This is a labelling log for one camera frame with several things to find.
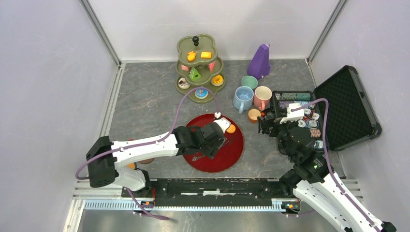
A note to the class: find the small orange cup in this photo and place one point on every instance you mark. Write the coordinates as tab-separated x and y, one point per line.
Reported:
253	115

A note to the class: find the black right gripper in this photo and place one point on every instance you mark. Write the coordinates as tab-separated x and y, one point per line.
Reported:
263	123

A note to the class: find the green cake slice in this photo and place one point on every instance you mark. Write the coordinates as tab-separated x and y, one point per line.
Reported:
194	74

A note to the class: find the black poker chip case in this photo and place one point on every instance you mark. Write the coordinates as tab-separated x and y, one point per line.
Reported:
350	120

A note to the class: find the orange fish-shaped cookie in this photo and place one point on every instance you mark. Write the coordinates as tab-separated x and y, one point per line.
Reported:
191	56

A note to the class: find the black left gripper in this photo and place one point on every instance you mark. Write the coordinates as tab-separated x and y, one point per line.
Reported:
211	151

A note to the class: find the chocolate white tart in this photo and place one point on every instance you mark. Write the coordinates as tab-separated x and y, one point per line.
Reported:
182	83

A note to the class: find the purple cone-shaped container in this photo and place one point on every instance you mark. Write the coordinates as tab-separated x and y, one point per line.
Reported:
259	66

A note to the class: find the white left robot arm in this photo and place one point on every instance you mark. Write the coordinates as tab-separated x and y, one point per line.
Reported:
107	162

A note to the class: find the orange round coaster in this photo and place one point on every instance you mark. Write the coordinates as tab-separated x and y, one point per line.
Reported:
131	166

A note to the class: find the mint green cup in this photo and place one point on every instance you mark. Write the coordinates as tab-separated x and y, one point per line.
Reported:
249	81

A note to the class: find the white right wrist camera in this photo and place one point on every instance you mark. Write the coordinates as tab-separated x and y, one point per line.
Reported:
294	113

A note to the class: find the square orange cracker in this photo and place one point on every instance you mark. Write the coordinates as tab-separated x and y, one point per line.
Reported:
206	55

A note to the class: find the blue frosted donut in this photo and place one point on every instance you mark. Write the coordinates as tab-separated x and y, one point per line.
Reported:
201	93

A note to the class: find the light blue mug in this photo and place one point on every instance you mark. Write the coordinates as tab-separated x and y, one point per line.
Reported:
243	99

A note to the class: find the pink strawberry cake slice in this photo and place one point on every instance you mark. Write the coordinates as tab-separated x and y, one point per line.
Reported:
211	66

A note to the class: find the pink mug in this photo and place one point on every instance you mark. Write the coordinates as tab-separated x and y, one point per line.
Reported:
262	97

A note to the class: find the brown round coaster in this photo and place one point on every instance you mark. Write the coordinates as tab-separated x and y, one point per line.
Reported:
146	161

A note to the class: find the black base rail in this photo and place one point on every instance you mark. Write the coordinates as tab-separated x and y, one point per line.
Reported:
214	192

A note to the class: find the round orange cookie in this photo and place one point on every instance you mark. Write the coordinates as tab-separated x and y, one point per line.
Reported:
231	129

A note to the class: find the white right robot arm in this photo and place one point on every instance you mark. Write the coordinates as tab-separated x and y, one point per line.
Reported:
315	182

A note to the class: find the round red tray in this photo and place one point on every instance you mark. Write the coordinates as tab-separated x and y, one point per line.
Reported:
226	157

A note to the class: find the green three-tier stand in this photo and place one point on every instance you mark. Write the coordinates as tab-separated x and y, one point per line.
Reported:
199	43

